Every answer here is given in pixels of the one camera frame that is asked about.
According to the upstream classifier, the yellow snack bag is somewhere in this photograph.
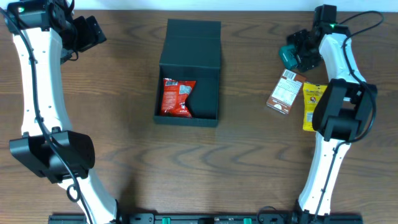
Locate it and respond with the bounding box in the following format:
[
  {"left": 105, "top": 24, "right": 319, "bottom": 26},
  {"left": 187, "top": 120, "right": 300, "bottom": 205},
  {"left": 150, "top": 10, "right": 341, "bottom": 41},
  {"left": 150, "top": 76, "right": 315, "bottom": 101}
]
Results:
[{"left": 303, "top": 82, "right": 327, "bottom": 131}]

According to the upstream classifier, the dark green box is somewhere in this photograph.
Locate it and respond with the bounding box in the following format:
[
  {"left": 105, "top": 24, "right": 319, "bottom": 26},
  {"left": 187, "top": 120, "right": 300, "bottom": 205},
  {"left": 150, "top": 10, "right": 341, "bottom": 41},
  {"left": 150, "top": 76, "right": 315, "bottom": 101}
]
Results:
[{"left": 154, "top": 19, "right": 221, "bottom": 128}]

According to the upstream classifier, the teal Chunkies cookie box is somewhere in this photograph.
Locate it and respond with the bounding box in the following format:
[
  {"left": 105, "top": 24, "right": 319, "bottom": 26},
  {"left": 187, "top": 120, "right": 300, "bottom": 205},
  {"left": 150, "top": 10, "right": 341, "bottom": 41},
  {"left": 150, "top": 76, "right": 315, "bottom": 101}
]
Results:
[{"left": 279, "top": 45, "right": 298, "bottom": 70}]

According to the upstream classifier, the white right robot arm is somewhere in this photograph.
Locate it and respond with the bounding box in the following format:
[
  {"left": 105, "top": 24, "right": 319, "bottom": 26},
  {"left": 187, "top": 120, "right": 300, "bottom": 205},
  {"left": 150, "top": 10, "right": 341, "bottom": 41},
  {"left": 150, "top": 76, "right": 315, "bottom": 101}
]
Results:
[{"left": 279, "top": 4, "right": 377, "bottom": 223}]

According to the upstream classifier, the red snack bag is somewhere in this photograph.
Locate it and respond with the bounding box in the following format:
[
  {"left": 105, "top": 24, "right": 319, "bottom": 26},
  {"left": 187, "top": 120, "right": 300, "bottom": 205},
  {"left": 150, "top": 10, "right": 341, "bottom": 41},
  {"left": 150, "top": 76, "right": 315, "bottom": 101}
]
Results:
[{"left": 160, "top": 78, "right": 196, "bottom": 118}]

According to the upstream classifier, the black mounting rail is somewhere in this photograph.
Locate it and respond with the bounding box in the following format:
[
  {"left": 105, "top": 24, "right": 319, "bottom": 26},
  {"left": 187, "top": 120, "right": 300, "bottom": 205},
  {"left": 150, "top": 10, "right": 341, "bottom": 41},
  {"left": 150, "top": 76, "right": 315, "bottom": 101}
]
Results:
[{"left": 47, "top": 212, "right": 364, "bottom": 224}]

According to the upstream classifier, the brown Pocky box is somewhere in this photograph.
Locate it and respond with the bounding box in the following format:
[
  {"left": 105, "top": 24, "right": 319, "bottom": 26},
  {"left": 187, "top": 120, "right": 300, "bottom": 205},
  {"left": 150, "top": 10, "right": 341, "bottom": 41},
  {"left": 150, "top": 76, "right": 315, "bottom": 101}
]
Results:
[{"left": 266, "top": 68, "right": 306, "bottom": 114}]

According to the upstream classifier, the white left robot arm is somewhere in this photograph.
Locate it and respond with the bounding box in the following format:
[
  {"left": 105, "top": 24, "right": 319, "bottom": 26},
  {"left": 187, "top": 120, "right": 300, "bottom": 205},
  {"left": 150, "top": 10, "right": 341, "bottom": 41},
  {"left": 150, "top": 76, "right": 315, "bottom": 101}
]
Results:
[{"left": 1, "top": 0, "right": 122, "bottom": 223}]

